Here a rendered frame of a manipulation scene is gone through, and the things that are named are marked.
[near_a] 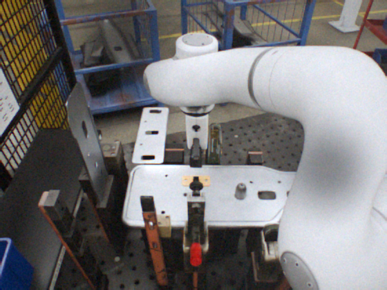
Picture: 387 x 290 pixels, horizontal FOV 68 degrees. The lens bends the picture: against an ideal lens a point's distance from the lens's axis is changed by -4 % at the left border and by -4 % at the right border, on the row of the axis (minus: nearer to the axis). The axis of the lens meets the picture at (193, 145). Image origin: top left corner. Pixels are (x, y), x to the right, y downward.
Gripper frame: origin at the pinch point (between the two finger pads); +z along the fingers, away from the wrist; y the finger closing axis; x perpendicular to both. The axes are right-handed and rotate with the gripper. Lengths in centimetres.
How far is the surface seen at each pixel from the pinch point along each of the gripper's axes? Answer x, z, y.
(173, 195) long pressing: 6.4, 12.4, -5.5
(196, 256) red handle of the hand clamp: -0.2, -2.7, -30.6
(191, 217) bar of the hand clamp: 0.9, -1.8, -21.3
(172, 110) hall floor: 21, 113, 163
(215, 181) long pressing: -5.8, 12.4, -0.1
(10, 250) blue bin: 36.7, -3.1, -30.6
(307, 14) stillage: -93, 34, 195
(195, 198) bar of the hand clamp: 0.0, -9.2, -21.7
